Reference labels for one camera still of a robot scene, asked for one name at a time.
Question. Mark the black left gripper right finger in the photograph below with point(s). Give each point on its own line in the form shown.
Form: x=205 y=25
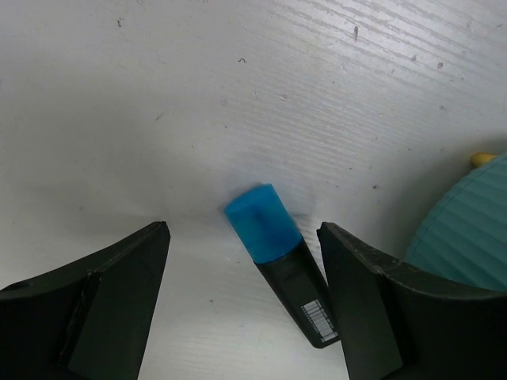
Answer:
x=396 y=321

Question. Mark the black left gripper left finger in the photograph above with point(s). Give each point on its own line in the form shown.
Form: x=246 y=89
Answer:
x=89 y=319

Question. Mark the teal round desk organizer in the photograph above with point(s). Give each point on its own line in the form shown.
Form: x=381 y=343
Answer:
x=463 y=237

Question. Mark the blue black highlighter marker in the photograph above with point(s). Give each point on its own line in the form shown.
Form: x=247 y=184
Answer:
x=280 y=253

